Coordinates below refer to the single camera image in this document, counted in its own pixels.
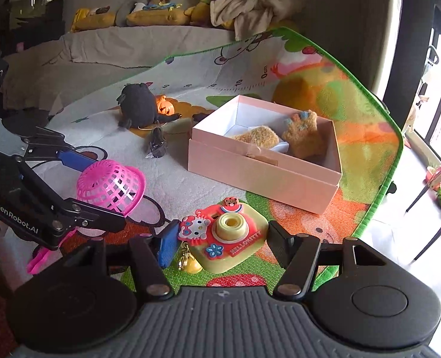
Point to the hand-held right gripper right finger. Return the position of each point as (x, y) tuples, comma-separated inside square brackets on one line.
[(282, 244)]

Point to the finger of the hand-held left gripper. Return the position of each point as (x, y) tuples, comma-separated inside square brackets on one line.
[(93, 216), (71, 158)]

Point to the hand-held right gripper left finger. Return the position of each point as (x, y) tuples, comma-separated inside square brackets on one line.
[(168, 244)]

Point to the pink plastic basket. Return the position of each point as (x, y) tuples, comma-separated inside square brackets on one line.
[(108, 182)]

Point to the yellow red toy camera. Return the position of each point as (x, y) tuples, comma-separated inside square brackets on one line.
[(235, 242)]

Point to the pink cardboard box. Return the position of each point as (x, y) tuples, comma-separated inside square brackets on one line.
[(265, 179)]

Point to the black plush toy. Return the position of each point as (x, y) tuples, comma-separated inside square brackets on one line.
[(138, 102)]

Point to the tan plush toy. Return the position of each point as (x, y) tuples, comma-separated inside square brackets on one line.
[(259, 136)]

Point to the colourful cartoon play mat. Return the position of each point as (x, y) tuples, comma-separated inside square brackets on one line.
[(213, 190)]

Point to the dark clear plastic toy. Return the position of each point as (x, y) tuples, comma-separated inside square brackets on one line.
[(157, 143)]

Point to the small orange pumpkin toy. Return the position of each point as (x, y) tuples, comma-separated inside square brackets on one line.
[(164, 106)]

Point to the fuzzy orange paw plush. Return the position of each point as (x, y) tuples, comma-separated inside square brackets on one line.
[(304, 138)]

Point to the yellow plush toy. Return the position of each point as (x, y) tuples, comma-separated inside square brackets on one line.
[(93, 18)]

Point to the dark cabinet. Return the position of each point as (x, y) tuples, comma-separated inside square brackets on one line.
[(26, 18)]

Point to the dark metal chair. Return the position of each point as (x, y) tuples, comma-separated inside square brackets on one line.
[(425, 201)]

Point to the long yellow plush pillow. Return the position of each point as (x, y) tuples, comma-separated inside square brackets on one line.
[(157, 16)]

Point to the green potted plant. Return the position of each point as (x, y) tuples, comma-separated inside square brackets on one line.
[(438, 190)]

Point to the yellow duck plush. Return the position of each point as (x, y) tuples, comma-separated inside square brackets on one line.
[(200, 7)]

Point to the beige crumpled blanket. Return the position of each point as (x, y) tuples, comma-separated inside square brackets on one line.
[(254, 9)]

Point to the black window frame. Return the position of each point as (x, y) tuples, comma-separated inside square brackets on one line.
[(438, 63)]

